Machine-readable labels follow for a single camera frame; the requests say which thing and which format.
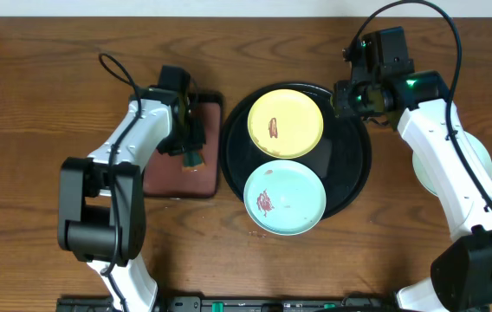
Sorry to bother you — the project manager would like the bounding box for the green and orange sponge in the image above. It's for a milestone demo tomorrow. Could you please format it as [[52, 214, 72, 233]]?
[[183, 151, 204, 172]]

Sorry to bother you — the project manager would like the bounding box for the yellow plate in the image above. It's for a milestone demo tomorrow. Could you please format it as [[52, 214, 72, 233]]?
[[247, 89, 324, 159]]

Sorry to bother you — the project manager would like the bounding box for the light blue plate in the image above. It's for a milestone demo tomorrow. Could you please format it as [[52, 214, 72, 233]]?
[[243, 159, 327, 236], [412, 132, 492, 197]]

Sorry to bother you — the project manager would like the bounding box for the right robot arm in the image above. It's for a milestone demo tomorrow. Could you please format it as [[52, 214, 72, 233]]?
[[332, 27, 492, 311]]

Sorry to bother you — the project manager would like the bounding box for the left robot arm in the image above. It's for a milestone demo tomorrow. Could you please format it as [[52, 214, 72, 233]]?
[[57, 85, 191, 311]]

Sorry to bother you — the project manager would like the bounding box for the rectangular black tray brown mat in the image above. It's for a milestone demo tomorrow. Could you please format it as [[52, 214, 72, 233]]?
[[143, 92, 223, 198]]

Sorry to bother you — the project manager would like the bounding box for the round black serving tray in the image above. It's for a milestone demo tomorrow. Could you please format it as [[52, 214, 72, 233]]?
[[218, 82, 372, 219]]

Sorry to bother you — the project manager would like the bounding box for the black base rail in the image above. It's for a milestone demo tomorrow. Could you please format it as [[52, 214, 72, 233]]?
[[55, 296, 399, 312]]

